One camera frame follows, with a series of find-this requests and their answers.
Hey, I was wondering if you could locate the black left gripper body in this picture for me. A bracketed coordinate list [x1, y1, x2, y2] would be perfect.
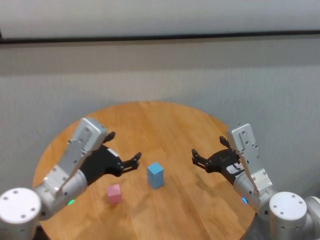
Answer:
[79, 144, 123, 187]

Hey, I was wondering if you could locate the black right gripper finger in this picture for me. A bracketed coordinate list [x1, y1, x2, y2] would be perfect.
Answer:
[191, 148, 213, 173]
[219, 136, 235, 151]

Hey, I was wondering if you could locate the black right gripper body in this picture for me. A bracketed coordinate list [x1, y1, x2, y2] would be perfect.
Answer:
[207, 149, 245, 185]

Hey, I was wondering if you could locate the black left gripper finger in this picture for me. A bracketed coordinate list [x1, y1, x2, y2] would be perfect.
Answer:
[117, 151, 143, 176]
[103, 131, 116, 143]

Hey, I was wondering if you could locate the blue building block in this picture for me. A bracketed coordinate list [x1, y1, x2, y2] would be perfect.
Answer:
[147, 174, 165, 190]
[146, 161, 165, 177]

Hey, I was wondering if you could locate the pink building block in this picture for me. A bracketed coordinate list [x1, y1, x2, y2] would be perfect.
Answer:
[107, 184, 123, 204]

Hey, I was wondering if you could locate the black wall strip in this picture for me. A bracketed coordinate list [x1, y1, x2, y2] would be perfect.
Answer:
[0, 29, 320, 45]

